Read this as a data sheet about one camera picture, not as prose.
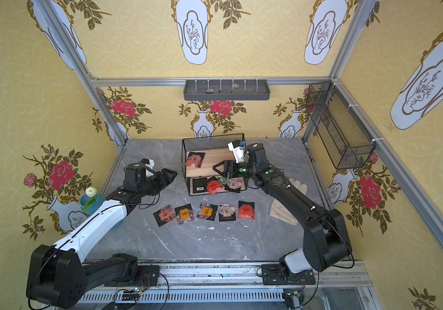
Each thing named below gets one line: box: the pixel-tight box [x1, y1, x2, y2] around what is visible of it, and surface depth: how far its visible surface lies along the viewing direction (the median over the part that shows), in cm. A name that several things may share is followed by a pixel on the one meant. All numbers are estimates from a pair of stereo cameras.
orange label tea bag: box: [196, 202, 219, 221], surface depth 92 cm
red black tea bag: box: [237, 200, 256, 219], surface depth 92 cm
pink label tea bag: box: [153, 204, 177, 228], surface depth 92 cm
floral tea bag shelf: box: [226, 177, 243, 190], surface depth 100 cm
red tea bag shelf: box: [206, 180, 225, 196], surface depth 100 cm
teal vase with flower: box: [78, 186, 106, 217], surface depth 67 cm
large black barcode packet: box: [189, 177, 210, 196], surface depth 100 cm
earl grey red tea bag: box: [184, 151, 206, 168], surface depth 92 cm
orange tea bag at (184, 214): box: [174, 203, 196, 225], surface depth 92 cm
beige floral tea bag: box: [218, 202, 236, 222], surface depth 92 cm
